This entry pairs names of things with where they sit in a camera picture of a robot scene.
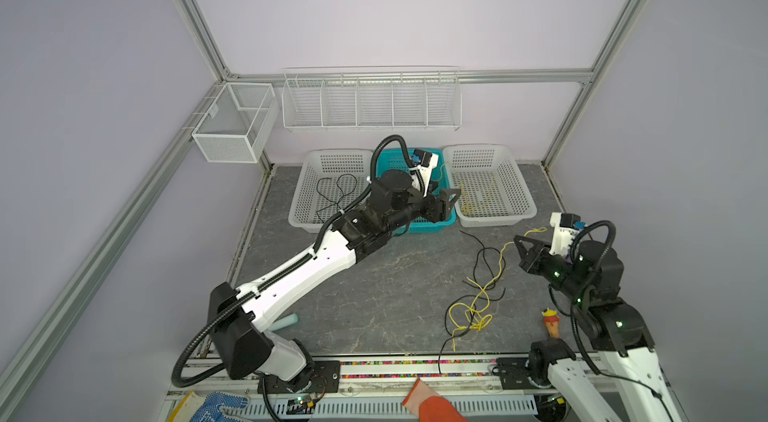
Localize toy ice cream cone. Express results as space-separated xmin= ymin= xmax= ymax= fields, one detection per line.
xmin=542 ymin=308 xmax=560 ymax=338

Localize white mesh wall box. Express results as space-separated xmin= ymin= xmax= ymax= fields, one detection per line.
xmin=192 ymin=82 xmax=280 ymax=163

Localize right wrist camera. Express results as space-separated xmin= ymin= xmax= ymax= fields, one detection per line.
xmin=549 ymin=212 xmax=585 ymax=259

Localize white plastic basket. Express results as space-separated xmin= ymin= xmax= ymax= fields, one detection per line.
xmin=442 ymin=144 xmax=537 ymax=228
xmin=288 ymin=149 xmax=372 ymax=233

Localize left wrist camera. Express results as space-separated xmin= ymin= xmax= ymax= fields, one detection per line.
xmin=409 ymin=148 xmax=440 ymax=196

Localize right white plastic basket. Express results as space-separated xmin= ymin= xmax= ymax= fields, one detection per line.
xmin=442 ymin=144 xmax=537 ymax=228

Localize orange red glove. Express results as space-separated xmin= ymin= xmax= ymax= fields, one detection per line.
xmin=401 ymin=378 xmax=467 ymax=422

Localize teal plastic basket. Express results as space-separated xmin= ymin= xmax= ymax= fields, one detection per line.
xmin=376 ymin=148 xmax=456 ymax=234

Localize white wire wall shelf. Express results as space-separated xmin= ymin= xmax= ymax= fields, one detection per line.
xmin=281 ymin=66 xmax=463 ymax=131

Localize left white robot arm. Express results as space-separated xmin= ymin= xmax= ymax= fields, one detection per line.
xmin=171 ymin=134 xmax=461 ymax=392

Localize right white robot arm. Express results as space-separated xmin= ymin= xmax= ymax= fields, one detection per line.
xmin=513 ymin=213 xmax=682 ymax=421

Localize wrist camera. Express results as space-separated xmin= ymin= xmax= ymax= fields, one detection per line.
xmin=409 ymin=148 xmax=440 ymax=196
xmin=549 ymin=212 xmax=585 ymax=259

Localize red yellow black cables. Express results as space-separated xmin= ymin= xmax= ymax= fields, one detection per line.
xmin=436 ymin=226 xmax=548 ymax=375

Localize colourful bead strip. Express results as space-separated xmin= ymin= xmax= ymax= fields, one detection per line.
xmin=340 ymin=356 xmax=497 ymax=379

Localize left white plastic basket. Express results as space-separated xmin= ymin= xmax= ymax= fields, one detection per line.
xmin=288 ymin=149 xmax=372 ymax=233

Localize yellow cable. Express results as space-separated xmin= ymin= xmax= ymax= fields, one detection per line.
xmin=437 ymin=162 xmax=499 ymax=213

